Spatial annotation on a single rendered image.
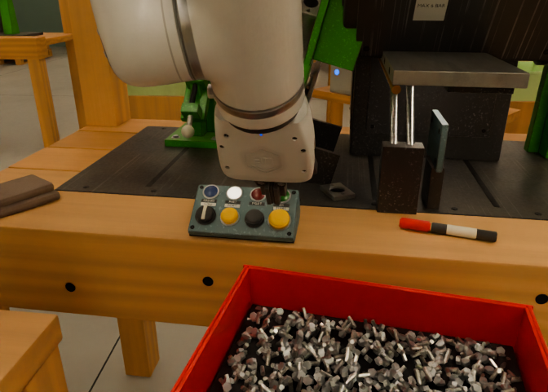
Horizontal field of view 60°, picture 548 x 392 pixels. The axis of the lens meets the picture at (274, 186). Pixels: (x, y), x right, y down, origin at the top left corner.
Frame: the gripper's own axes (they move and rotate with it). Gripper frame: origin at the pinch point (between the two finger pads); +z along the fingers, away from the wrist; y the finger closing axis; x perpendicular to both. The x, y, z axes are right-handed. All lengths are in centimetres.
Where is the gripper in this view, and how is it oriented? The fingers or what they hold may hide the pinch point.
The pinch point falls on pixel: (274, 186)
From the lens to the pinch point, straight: 58.1
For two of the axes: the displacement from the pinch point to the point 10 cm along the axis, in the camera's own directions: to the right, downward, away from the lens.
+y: 9.9, 0.6, -1.3
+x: 1.2, -8.4, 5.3
